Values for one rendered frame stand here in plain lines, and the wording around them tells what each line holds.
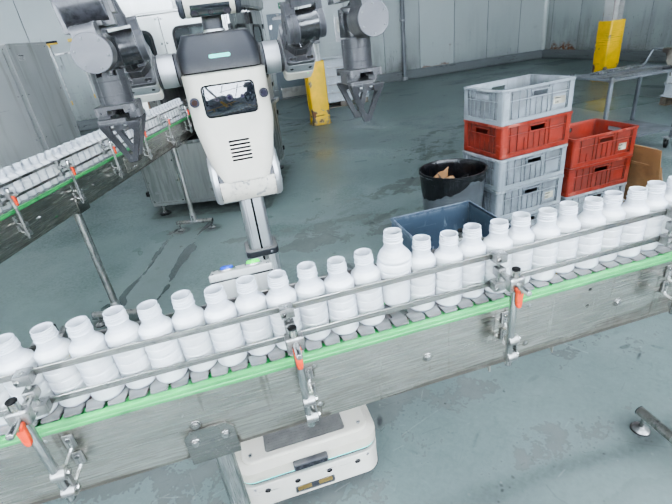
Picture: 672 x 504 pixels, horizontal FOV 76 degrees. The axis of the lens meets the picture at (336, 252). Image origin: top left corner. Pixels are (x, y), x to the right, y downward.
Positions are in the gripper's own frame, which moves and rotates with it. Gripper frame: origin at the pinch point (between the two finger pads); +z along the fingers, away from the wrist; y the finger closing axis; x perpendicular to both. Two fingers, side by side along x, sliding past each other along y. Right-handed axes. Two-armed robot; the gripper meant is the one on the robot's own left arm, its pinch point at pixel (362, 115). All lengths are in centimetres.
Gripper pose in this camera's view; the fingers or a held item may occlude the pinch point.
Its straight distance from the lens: 93.8
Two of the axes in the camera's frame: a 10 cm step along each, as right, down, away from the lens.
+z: 1.2, 8.9, 4.5
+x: -9.6, 2.2, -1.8
